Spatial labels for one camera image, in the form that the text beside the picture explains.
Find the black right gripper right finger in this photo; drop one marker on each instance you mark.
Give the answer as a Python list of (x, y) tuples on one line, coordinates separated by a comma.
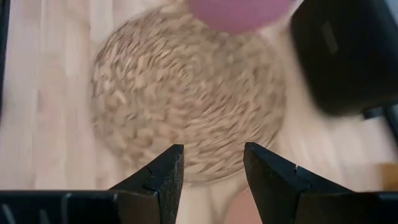
[(273, 186)]

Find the black rounded box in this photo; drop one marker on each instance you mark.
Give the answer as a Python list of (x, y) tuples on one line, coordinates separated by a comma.
[(342, 62)]

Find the pink plastic bowl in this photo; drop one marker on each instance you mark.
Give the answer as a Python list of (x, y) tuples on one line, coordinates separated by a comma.
[(239, 15)]

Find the round woven straw placemat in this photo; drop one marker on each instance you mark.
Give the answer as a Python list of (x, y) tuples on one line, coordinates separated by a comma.
[(186, 102)]

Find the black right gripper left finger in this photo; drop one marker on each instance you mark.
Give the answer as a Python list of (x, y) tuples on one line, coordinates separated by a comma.
[(168, 174)]

